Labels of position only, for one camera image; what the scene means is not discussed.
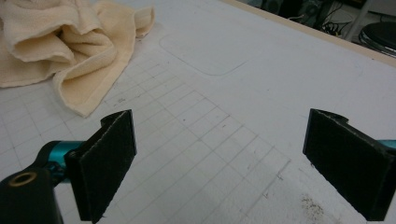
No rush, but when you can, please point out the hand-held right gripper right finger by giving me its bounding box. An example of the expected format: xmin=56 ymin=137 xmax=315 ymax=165
xmin=302 ymin=107 xmax=396 ymax=222

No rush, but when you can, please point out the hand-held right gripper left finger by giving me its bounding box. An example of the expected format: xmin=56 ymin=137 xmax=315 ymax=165
xmin=64 ymin=109 xmax=137 ymax=224

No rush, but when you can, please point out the cream terry towel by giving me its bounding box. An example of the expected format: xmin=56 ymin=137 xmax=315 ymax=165
xmin=0 ymin=0 xmax=156 ymax=119

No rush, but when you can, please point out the white foam grid mat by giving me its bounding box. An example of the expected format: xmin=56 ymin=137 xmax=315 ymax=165
xmin=0 ymin=0 xmax=396 ymax=224

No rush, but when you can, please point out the black round stool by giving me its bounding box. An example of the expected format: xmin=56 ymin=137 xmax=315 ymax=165
xmin=358 ymin=21 xmax=396 ymax=59

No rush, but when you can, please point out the white metal stand leg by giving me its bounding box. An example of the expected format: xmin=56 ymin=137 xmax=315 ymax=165
xmin=344 ymin=0 xmax=375 ymax=42

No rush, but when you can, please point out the tangle of black floor cables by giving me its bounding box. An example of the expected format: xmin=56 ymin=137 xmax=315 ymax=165
xmin=320 ymin=3 xmax=353 ymax=35

